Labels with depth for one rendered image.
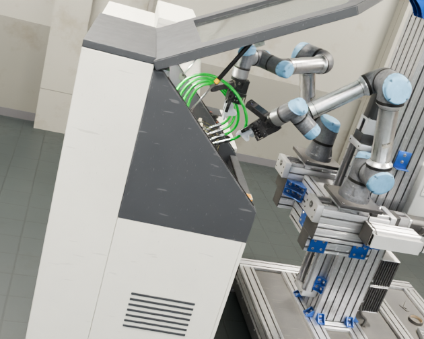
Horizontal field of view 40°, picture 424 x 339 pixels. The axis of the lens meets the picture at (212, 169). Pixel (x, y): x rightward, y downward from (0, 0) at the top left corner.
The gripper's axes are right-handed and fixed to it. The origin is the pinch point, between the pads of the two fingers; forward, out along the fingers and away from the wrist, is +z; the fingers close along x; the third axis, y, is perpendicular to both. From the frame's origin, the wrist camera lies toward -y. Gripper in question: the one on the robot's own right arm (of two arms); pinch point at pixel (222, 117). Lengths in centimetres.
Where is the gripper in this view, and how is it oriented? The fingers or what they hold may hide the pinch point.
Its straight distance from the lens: 269.1
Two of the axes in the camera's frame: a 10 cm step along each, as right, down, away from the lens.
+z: -2.7, 8.9, 3.6
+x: -0.9, -3.9, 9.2
